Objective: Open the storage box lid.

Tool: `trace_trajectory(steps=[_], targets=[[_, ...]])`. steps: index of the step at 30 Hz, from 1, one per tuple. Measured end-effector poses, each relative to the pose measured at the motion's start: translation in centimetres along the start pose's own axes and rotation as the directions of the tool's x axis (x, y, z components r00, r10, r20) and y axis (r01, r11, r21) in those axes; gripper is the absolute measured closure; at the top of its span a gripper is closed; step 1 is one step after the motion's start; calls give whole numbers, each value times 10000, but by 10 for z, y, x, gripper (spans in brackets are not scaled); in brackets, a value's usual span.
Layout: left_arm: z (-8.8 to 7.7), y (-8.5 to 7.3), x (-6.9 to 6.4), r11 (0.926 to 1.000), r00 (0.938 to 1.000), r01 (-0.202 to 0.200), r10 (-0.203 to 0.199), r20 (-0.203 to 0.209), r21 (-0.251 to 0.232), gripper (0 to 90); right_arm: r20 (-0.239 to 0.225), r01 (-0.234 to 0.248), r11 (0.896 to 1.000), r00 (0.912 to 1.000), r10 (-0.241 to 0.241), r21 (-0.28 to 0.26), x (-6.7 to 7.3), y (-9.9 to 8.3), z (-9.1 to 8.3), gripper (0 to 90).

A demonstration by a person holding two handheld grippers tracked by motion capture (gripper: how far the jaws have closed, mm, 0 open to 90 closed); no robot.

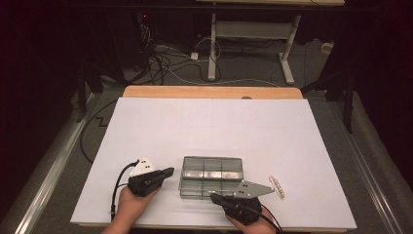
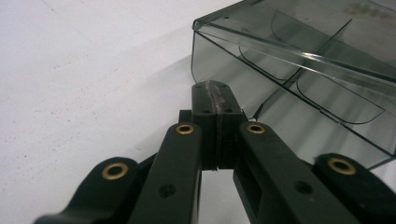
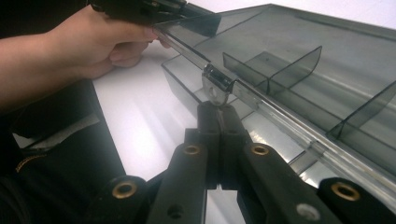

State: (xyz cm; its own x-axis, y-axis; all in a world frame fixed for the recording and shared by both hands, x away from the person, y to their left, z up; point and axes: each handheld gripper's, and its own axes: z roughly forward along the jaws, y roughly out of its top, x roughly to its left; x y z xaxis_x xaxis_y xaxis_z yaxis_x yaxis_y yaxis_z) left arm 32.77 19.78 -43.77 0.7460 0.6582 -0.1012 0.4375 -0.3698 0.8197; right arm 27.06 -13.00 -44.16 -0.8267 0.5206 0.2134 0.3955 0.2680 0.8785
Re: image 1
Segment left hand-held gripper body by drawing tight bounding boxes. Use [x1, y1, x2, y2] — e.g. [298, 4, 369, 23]
[128, 157, 162, 198]

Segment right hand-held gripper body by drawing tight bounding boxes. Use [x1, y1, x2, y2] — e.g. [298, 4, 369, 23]
[225, 179, 276, 226]

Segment clear plastic compartment box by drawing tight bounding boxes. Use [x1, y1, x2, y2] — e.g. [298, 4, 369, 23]
[177, 155, 244, 200]

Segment silver beaded bracelet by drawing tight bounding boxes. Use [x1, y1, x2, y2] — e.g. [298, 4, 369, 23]
[268, 175, 286, 200]

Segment person's right hand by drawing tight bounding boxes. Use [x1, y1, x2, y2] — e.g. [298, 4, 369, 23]
[225, 208, 277, 233]

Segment person's left hand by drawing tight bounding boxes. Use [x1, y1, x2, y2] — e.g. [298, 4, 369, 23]
[113, 186, 160, 225]

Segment white table board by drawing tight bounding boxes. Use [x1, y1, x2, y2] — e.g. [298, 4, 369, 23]
[69, 97, 358, 230]

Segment black metal stand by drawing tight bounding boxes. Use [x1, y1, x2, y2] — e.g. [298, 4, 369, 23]
[300, 62, 357, 135]
[75, 62, 105, 124]

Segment small white floor box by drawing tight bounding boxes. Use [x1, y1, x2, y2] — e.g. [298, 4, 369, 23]
[320, 41, 335, 56]

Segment right hand-held gripper black cable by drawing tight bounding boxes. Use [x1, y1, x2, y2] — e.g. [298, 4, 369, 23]
[246, 203, 284, 234]

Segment hand-held gripper black cable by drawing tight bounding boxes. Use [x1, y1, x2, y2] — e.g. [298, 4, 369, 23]
[246, 203, 284, 234]
[110, 159, 140, 222]

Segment left hand-held gripper black cable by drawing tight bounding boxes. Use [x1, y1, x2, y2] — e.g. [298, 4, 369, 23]
[110, 159, 140, 222]

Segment black looped floor cable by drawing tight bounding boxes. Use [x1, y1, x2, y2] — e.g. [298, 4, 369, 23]
[79, 98, 119, 165]

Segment silver metal floor rail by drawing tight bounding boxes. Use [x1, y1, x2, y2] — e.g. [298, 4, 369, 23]
[326, 100, 404, 234]
[13, 93, 100, 234]

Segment tangle of black floor cables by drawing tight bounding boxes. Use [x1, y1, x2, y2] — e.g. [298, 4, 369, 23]
[134, 23, 223, 87]

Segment long white floor cable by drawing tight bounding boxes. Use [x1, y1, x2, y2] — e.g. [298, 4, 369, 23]
[162, 62, 281, 89]

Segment white metal desk frame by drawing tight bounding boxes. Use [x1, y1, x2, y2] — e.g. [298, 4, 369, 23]
[207, 13, 302, 86]

